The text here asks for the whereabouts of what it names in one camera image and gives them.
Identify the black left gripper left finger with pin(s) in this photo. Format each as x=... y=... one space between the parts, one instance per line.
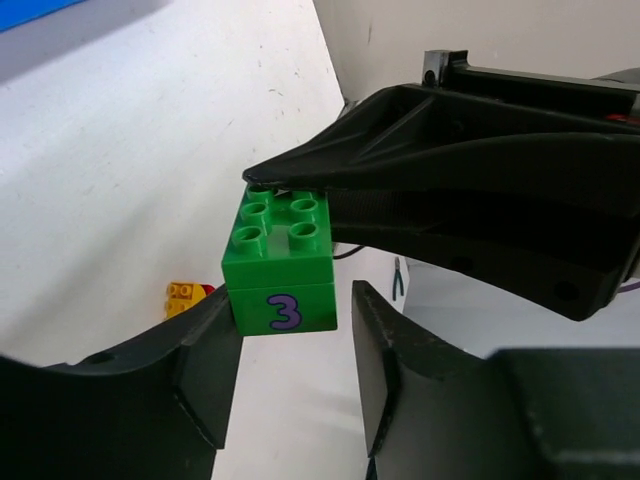
x=154 y=407

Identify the green number three brick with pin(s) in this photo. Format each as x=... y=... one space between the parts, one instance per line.
x=278 y=265

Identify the red yellow purple brick stack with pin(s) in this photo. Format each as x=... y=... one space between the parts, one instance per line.
x=181 y=296

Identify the blue divided plastic bin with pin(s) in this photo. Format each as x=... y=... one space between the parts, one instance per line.
x=14 y=13

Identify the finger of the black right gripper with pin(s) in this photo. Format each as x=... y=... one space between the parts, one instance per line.
x=566 y=259

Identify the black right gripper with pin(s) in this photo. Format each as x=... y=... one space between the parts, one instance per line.
x=411 y=138

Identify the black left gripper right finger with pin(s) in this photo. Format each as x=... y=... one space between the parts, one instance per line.
x=432 y=411

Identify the green handled pliers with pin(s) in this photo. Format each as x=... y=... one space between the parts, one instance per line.
x=398 y=287

